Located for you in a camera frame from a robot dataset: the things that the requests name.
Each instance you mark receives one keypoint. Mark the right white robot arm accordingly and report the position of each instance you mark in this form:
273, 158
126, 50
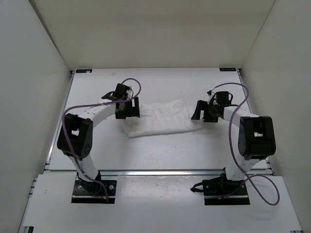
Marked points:
256, 137

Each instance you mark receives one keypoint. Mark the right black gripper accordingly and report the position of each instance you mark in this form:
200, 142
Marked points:
201, 106

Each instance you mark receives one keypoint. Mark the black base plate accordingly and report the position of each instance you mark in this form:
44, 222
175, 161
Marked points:
84, 193
220, 191

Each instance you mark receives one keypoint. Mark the white skirt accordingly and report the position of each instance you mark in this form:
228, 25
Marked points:
161, 118

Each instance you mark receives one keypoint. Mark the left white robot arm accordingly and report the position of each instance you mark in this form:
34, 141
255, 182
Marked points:
78, 122

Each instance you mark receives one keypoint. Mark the left blue corner label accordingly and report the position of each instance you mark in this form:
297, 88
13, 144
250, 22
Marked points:
83, 71

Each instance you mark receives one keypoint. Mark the blue corner label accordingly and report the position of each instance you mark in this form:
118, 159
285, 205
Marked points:
83, 71
227, 69

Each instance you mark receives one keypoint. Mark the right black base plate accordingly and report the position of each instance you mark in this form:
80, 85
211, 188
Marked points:
220, 191

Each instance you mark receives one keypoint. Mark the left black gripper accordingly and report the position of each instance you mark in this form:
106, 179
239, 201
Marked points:
133, 110

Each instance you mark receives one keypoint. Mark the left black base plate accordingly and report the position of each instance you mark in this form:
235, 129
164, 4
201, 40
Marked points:
84, 193

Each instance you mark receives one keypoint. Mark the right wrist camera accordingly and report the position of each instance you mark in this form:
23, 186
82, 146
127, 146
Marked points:
234, 106

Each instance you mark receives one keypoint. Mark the right blue corner label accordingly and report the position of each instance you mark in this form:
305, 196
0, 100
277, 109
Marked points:
227, 69

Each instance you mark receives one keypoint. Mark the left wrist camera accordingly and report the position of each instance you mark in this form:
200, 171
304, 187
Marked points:
111, 96

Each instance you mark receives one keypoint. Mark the aluminium front rail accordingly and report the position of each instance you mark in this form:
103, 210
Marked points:
267, 171

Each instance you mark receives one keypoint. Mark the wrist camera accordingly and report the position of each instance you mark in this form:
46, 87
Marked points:
111, 96
234, 106

